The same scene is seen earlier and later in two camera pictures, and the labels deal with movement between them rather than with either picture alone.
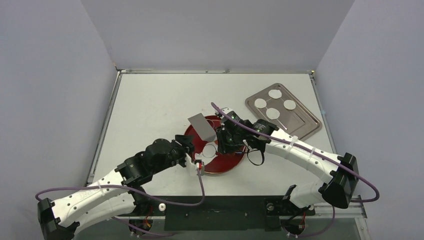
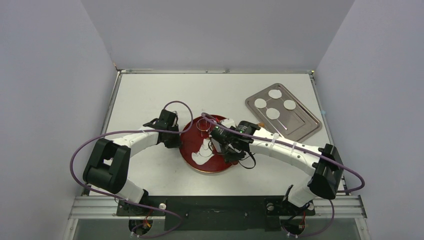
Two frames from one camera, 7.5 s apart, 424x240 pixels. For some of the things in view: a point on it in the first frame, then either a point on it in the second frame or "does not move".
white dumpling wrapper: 272,113 does not move
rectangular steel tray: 276,104 does not move
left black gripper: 184,144 to 176,144
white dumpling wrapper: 260,103 does not move
